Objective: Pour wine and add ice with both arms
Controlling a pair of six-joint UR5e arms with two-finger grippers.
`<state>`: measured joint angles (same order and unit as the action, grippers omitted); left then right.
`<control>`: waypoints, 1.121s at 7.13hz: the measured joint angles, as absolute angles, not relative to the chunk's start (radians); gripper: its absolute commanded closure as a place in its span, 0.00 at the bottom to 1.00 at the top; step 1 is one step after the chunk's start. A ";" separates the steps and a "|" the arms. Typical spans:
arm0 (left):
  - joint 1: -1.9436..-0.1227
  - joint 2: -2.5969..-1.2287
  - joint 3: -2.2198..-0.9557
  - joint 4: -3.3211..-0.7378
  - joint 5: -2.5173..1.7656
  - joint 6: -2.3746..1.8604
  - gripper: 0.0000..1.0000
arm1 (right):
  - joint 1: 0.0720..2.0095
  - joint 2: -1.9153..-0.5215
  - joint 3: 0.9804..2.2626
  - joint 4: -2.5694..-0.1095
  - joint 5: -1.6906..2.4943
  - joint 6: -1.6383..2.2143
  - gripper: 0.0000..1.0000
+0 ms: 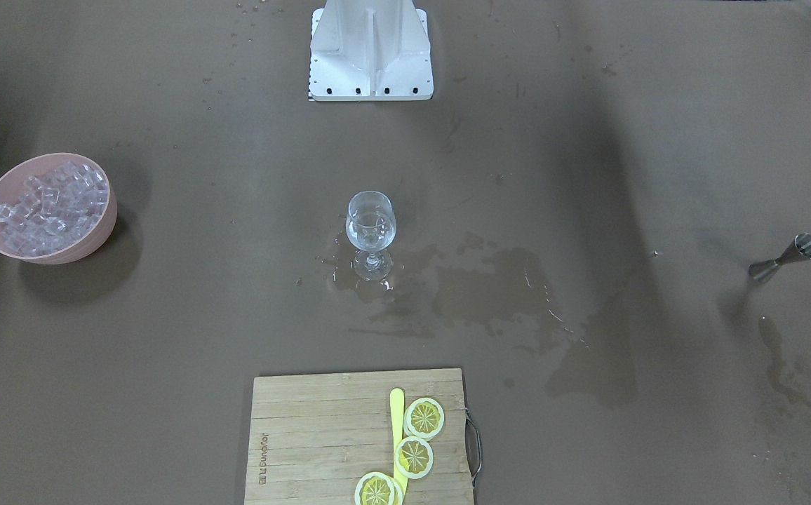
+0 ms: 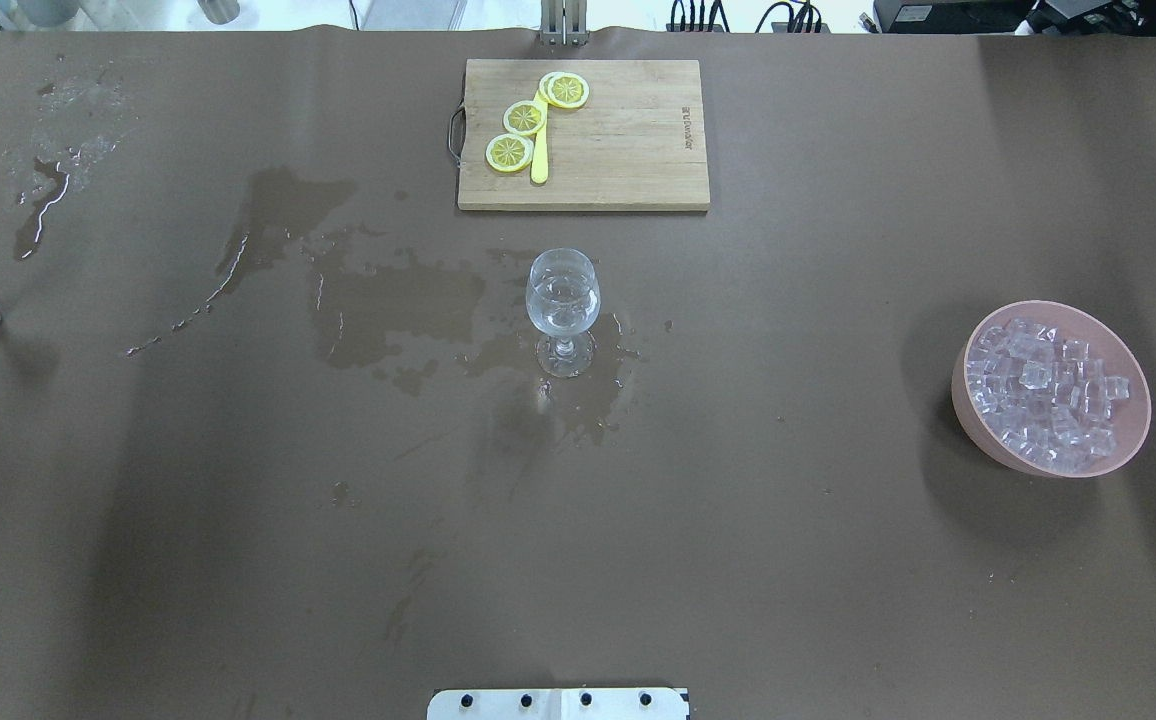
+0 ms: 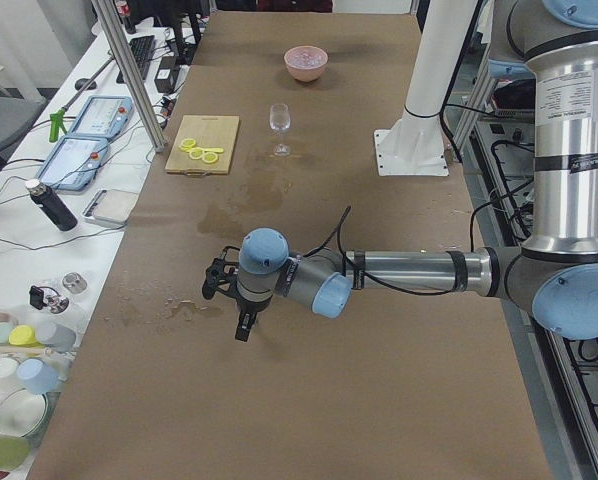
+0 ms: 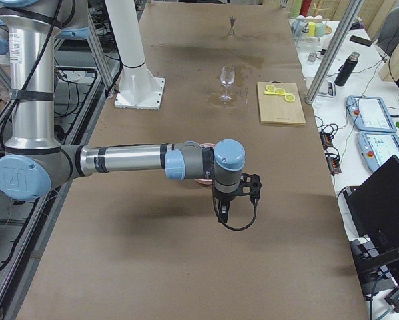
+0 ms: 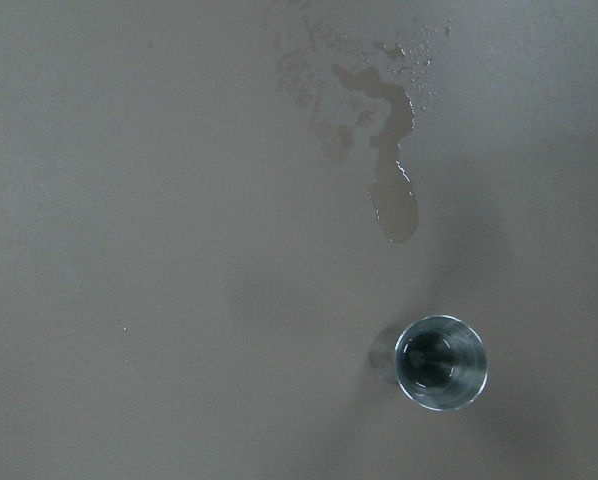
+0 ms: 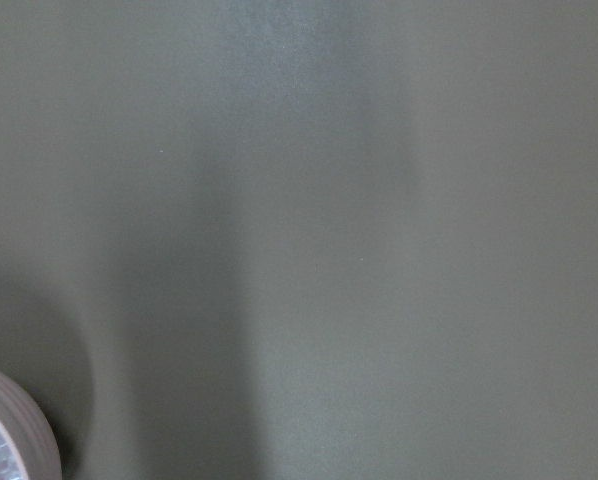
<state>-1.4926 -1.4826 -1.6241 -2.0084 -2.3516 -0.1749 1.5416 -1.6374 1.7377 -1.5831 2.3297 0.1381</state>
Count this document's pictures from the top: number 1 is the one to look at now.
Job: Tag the lemon slice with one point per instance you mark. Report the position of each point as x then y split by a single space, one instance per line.
377 488
424 418
413 457

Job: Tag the clear wine glass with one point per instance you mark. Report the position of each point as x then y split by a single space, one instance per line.
371 228

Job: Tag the steel jigger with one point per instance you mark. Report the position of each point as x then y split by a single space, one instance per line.
798 250

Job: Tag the lemon slice middle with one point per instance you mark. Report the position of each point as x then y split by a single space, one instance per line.
413 457

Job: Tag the lemon slice far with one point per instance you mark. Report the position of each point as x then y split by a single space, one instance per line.
424 418

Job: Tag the bamboo cutting board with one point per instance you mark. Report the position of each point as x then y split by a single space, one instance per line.
312 437

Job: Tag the pink bowl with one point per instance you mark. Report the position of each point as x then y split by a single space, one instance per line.
11 188

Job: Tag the lemon slice near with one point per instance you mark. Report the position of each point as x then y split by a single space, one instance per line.
377 488

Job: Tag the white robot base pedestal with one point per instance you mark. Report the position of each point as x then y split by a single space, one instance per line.
369 50

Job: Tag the yellow plastic knife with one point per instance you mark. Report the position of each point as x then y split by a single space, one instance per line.
396 415

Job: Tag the clear ice cubes pile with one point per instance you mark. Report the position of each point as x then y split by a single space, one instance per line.
54 210

